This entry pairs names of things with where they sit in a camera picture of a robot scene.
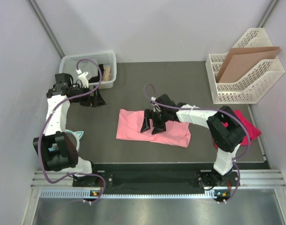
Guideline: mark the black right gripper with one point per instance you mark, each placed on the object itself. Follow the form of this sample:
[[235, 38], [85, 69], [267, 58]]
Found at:
[[158, 128]]

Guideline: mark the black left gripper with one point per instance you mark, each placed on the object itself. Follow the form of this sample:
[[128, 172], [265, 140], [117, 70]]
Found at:
[[95, 101]]

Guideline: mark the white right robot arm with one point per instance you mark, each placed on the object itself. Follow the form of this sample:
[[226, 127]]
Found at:
[[226, 129]]

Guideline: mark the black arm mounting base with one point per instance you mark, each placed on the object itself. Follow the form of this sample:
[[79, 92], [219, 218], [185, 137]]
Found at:
[[159, 178]]

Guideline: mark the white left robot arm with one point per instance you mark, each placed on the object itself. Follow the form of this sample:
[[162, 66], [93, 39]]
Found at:
[[55, 149]]

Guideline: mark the black garment in basket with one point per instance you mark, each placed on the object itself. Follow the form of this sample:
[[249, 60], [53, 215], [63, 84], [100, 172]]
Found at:
[[94, 80]]

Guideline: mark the beige garment in basket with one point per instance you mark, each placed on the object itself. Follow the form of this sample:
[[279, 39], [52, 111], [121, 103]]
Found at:
[[107, 74]]

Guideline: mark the grey t shirt in basket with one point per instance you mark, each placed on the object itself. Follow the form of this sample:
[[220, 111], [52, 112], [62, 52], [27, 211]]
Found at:
[[86, 69]]

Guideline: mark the teal cat ear headphones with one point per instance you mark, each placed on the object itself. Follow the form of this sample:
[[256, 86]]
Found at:
[[77, 135]]

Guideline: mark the white perforated laundry basket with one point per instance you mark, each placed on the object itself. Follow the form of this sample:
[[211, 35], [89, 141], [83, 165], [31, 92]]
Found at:
[[106, 60]]

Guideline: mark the red folded t shirt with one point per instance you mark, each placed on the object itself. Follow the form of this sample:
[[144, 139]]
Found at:
[[253, 131]]

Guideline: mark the cream file organizer rack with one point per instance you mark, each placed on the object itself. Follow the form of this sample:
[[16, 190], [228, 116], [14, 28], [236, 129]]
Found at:
[[247, 90]]

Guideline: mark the brown cardboard sheet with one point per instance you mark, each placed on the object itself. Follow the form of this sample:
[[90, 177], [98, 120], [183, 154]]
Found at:
[[241, 60]]

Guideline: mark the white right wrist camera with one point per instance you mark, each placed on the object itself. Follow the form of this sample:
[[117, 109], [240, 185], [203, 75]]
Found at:
[[156, 107]]

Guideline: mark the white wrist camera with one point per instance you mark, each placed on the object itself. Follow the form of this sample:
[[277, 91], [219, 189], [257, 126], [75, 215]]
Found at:
[[156, 107], [84, 77]]

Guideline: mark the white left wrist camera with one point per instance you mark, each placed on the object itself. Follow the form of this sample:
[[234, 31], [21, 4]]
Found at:
[[84, 77]]

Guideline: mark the grey slotted cable duct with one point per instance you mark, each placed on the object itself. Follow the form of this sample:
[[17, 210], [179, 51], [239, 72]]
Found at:
[[90, 194]]

